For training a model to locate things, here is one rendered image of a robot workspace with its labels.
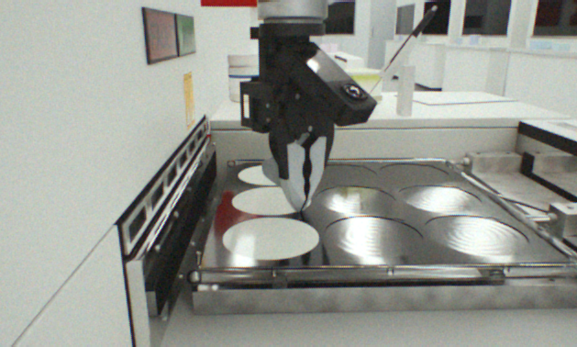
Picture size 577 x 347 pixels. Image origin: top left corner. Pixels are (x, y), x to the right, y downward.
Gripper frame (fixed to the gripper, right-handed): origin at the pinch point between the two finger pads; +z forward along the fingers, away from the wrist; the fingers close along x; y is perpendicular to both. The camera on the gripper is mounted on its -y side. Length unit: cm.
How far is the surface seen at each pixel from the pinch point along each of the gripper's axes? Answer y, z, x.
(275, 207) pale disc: 3.7, 1.3, 1.2
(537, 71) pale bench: 158, 24, -536
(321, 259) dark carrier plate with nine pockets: -9.3, 1.3, 6.9
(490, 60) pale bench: 249, 19, -617
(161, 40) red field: 7.2, -18.3, 12.7
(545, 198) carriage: -16.0, 3.2, -31.8
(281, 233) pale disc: -2.4, 1.3, 5.8
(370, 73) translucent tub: 19.2, -11.5, -36.9
